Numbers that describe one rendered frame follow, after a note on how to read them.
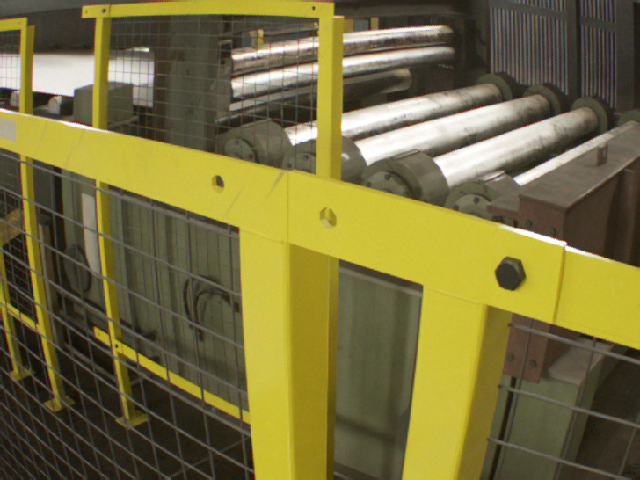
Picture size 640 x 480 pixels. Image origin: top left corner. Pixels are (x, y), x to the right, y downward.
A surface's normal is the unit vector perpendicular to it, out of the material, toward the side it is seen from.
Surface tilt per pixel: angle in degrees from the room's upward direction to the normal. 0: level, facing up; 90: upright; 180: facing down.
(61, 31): 90
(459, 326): 90
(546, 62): 90
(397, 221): 90
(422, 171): 39
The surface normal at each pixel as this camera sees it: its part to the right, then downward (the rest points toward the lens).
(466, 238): -0.62, 0.26
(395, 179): -0.52, 0.03
